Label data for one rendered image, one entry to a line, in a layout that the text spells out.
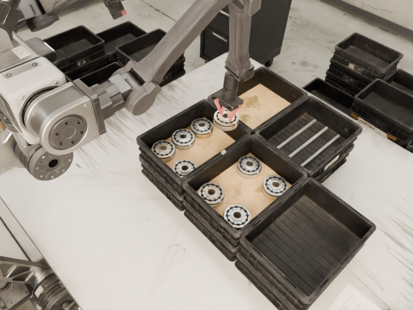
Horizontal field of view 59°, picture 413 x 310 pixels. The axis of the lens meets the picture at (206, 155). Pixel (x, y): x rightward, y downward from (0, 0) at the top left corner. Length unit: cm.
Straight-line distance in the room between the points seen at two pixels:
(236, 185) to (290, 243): 31
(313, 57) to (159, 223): 272
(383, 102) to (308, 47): 149
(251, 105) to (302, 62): 195
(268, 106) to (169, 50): 102
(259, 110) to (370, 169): 60
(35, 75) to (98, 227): 83
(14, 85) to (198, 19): 43
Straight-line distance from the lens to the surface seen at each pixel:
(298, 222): 146
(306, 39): 412
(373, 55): 314
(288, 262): 138
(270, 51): 339
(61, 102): 86
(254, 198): 148
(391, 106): 270
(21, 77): 91
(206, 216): 140
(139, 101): 92
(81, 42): 301
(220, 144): 165
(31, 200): 174
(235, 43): 118
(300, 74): 358
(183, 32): 92
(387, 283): 162
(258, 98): 191
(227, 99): 141
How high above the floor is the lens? 204
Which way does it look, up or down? 49 degrees down
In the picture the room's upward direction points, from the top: 4 degrees clockwise
